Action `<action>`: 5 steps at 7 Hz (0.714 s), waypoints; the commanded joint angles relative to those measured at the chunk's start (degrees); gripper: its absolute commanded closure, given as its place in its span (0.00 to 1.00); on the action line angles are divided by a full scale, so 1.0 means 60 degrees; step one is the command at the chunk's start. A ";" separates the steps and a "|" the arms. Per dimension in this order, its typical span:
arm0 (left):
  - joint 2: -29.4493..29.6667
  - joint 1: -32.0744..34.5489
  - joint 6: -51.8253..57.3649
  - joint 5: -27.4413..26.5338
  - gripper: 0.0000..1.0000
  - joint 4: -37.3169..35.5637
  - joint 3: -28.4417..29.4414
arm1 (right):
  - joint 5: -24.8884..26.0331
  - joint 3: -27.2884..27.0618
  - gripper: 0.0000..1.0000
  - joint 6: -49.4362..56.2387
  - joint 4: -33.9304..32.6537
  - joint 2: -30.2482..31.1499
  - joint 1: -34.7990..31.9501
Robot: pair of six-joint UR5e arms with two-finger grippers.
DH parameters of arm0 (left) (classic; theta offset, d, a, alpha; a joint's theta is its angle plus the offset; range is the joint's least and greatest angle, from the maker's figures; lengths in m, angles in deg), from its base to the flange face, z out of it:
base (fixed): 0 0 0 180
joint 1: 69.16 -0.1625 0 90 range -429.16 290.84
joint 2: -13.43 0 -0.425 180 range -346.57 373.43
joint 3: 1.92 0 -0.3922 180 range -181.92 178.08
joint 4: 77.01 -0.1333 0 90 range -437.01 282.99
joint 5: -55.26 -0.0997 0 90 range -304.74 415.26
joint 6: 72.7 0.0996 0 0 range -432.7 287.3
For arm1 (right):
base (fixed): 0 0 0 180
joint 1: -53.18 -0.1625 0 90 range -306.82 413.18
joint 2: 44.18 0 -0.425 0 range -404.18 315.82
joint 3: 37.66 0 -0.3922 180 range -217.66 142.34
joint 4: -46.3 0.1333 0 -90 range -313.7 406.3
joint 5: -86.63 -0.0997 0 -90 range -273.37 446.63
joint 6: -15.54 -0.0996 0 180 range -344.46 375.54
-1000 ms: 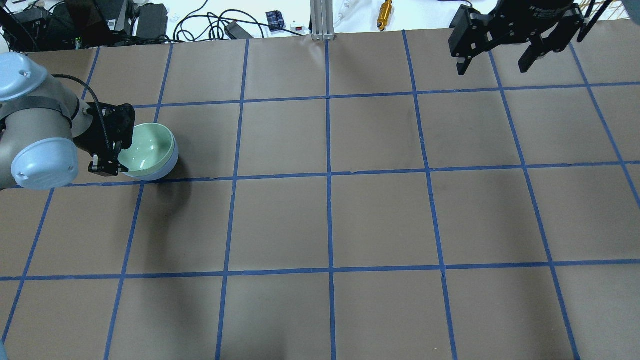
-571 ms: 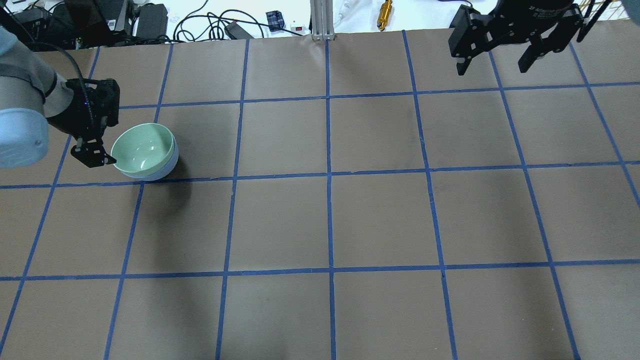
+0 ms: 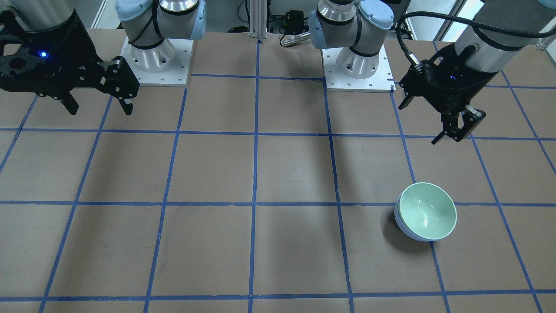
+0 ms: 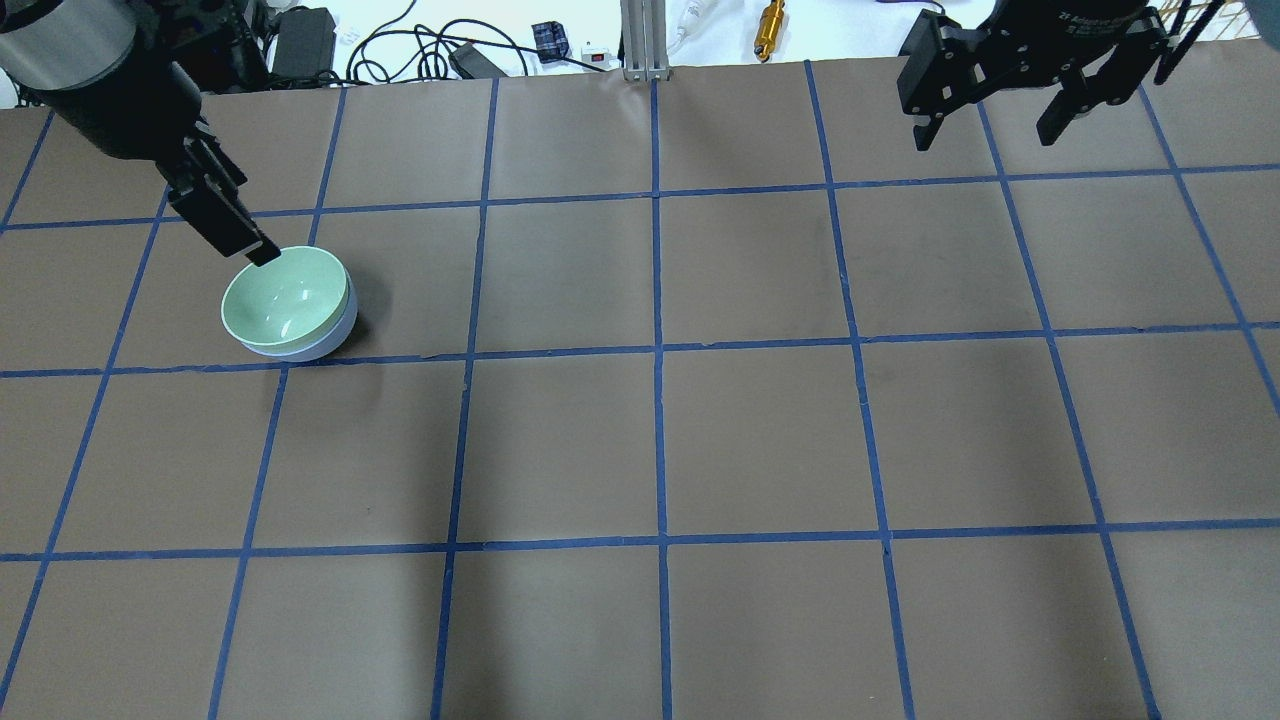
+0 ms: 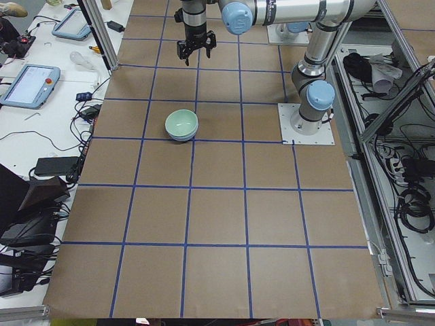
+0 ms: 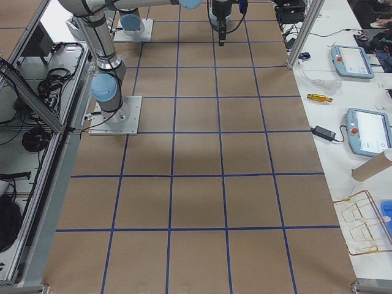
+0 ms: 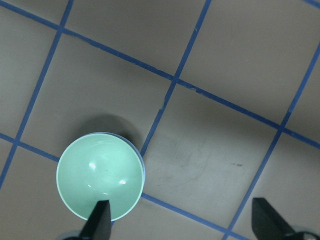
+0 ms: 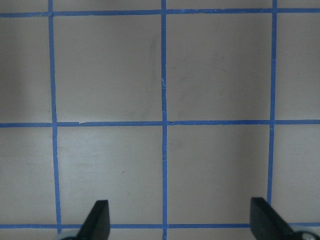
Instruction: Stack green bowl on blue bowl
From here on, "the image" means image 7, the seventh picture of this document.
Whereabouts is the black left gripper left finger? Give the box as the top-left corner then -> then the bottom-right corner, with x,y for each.
79,200 -> 112,240

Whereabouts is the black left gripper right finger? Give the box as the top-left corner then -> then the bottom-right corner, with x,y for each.
251,197 -> 302,240

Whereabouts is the green bowl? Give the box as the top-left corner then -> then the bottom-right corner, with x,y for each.
56,132 -> 146,222

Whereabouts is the blue bowl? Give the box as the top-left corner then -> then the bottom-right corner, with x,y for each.
85,132 -> 146,222

